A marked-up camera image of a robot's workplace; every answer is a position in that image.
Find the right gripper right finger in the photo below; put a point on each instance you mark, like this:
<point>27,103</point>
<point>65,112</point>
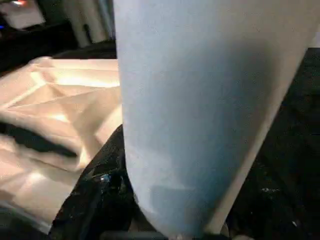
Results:
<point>275,207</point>

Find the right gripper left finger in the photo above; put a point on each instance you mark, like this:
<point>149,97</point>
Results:
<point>100,195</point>

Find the white plastic table top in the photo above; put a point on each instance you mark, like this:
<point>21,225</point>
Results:
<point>50,100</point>

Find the white plastic table leg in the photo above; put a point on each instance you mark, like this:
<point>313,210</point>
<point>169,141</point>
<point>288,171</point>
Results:
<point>200,100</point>

